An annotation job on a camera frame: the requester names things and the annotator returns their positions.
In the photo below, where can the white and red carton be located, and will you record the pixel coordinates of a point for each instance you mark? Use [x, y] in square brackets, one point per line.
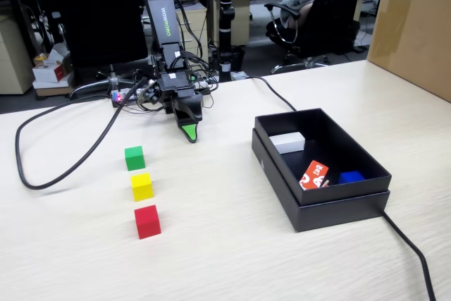
[49, 72]

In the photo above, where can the blue wooden cube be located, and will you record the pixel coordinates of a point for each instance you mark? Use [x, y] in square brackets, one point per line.
[351, 177]

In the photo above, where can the black chrome-armed office chair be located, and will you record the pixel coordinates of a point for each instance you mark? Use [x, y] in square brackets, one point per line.
[334, 15]

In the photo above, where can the black open box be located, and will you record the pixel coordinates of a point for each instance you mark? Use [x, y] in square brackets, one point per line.
[338, 214]

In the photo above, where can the electronics board with red LED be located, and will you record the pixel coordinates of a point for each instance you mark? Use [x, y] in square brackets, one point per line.
[118, 98]

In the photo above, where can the white power strip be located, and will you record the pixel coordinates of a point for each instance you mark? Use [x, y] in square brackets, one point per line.
[206, 83]

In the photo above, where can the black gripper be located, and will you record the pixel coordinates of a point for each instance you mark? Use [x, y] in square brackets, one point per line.
[176, 84]

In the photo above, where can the orange printed card pack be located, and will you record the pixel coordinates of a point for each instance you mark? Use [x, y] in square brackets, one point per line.
[313, 175]

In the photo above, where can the black cardboard box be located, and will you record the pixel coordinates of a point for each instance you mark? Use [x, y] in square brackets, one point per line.
[338, 146]

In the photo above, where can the beige drawer cabinet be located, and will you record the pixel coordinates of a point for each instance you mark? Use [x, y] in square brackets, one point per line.
[14, 58]
[241, 12]
[195, 29]

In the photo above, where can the black mesh office chair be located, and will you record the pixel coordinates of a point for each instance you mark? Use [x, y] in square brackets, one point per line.
[102, 12]

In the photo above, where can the white rectangular block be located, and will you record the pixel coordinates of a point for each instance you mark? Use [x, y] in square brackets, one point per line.
[287, 142]

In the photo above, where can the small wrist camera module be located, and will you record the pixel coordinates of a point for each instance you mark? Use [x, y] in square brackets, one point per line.
[151, 92]

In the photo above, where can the large brown cardboard box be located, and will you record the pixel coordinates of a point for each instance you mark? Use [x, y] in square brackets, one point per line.
[412, 33]

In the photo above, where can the red wooden cube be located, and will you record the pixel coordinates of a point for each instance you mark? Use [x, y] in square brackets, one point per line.
[148, 222]

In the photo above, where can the green wooden cube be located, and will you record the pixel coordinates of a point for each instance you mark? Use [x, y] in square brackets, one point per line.
[134, 158]

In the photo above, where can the black pole with white bands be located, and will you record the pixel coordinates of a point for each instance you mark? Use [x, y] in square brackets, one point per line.
[225, 26]

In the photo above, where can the yellow wooden cube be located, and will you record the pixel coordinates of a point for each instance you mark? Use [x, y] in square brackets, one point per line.
[142, 188]

